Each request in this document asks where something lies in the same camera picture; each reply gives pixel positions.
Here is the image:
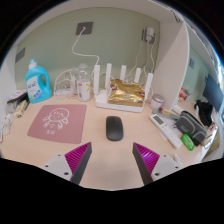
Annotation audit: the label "gold foil bag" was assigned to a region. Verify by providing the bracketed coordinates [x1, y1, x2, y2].
[107, 78, 146, 108]

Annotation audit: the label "grey blank wall plate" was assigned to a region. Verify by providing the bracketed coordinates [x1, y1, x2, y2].
[14, 47, 26, 64]

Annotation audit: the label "black monitor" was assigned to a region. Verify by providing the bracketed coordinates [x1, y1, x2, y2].
[201, 73, 224, 113]

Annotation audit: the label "white remote control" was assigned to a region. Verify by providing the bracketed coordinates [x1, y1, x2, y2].
[149, 113, 183, 150]

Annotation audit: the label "grey zip pouch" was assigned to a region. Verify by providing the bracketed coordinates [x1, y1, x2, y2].
[175, 110, 208, 147]

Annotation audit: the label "stack of books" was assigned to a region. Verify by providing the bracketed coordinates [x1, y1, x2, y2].
[6, 89, 31, 114]

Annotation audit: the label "black computer mouse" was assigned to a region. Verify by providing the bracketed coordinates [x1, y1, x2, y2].
[105, 115, 125, 142]

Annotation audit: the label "small round jar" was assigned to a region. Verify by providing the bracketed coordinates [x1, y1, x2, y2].
[150, 93, 165, 113]

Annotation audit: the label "grey wall socket plate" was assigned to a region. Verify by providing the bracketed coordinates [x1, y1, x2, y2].
[75, 21, 94, 36]

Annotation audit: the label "white overhead shelf unit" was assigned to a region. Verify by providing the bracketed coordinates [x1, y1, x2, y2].
[19, 0, 188, 25]

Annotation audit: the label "beige small box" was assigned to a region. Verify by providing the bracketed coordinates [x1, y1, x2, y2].
[13, 99, 29, 119]

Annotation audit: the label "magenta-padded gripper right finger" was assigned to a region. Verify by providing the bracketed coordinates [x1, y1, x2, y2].
[132, 142, 183, 187]

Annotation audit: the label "clear plastic bottle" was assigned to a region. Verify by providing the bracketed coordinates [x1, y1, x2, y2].
[76, 63, 92, 102]

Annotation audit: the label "white wall socket cable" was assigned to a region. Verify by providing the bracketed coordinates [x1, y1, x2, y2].
[71, 26, 100, 70]

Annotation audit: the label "white marker pen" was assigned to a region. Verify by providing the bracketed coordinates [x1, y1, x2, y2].
[172, 153, 183, 168]

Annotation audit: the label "blue detergent bottle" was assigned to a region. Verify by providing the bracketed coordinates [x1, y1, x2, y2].
[24, 58, 53, 104]

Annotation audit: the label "white router with antennas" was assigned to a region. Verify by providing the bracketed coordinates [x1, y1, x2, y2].
[92, 63, 154, 113]

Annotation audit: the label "white charger cable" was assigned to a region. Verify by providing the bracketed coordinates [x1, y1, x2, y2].
[128, 41, 158, 84]

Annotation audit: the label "white wall charger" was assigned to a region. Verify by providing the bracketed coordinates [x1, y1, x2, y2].
[142, 26, 157, 44]

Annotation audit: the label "coiled white cable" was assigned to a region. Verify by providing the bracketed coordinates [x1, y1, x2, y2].
[53, 68, 81, 98]

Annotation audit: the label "pink mouse pad with drawing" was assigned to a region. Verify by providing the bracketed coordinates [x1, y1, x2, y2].
[26, 104, 88, 145]

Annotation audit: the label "white power strip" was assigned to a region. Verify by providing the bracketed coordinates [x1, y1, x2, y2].
[54, 87, 79, 98]

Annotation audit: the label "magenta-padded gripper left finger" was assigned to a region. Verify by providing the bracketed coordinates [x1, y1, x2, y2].
[41, 141, 93, 186]

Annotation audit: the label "white desk side panel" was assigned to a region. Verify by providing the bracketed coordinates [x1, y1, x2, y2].
[151, 21, 191, 113]

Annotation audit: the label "black bag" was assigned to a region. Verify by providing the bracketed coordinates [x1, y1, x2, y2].
[194, 99, 214, 128]

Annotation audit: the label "clear plastic bags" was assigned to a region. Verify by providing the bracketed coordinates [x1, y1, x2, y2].
[0, 112, 16, 138]

